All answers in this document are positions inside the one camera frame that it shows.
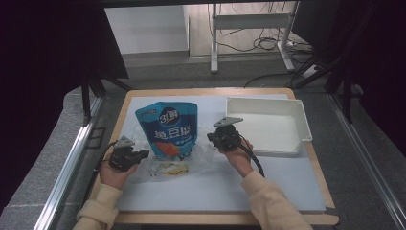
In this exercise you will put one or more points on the aluminium rail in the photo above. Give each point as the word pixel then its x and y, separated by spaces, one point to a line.
pixel 367 159
pixel 67 166

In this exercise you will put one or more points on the light blue table mat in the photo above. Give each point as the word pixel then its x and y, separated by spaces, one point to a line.
pixel 207 191

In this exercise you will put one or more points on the white plastic tray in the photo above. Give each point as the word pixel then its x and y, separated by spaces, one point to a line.
pixel 271 127

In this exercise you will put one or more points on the white power strip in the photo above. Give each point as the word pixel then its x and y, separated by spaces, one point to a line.
pixel 309 72

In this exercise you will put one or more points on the white metal desk frame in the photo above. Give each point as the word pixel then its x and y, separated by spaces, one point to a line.
pixel 252 20

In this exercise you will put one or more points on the person's left hand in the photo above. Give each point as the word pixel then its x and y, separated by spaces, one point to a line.
pixel 115 177

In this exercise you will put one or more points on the clear plastic bag yellow print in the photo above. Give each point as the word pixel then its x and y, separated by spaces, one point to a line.
pixel 172 168

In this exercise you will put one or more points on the black metal stand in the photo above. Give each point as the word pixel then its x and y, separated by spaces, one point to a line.
pixel 91 92
pixel 343 83

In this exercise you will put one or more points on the person's right hand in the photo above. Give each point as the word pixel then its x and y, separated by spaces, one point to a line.
pixel 239 159

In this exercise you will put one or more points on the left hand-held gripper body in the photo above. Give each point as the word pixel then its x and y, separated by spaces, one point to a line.
pixel 123 156

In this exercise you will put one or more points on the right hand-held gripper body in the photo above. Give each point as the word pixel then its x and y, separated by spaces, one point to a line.
pixel 226 137

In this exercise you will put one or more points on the blue snack pouch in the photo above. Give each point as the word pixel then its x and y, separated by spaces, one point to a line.
pixel 167 127

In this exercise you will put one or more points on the black curtain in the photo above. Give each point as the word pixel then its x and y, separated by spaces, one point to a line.
pixel 376 48
pixel 38 64

